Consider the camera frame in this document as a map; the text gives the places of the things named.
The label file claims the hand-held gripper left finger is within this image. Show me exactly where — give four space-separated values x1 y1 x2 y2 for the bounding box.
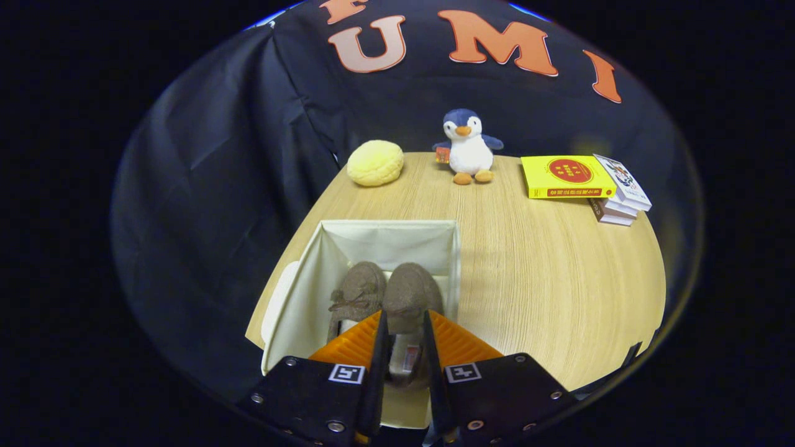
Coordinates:
239 310 389 446

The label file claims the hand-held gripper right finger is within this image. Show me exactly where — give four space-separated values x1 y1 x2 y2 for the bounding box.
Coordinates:
424 310 576 446

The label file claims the brown suede shoe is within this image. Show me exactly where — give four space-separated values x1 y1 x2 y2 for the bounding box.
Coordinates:
327 261 388 343
381 262 445 389

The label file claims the cream fabric storage box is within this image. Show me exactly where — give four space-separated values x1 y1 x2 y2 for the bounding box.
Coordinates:
260 219 463 430

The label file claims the yellow plush bun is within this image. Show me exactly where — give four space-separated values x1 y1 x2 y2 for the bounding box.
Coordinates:
347 140 405 187

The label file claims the plush penguin toy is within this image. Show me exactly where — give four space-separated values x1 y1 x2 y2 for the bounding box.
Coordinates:
433 109 504 186

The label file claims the yellow book with red circle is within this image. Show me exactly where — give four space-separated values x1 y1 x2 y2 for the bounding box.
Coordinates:
520 155 618 200

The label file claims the black backdrop cloth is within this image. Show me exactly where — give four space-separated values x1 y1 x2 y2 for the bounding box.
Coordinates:
112 0 704 404

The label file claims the white illustrated book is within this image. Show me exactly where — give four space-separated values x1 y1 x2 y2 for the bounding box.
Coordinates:
593 153 653 212

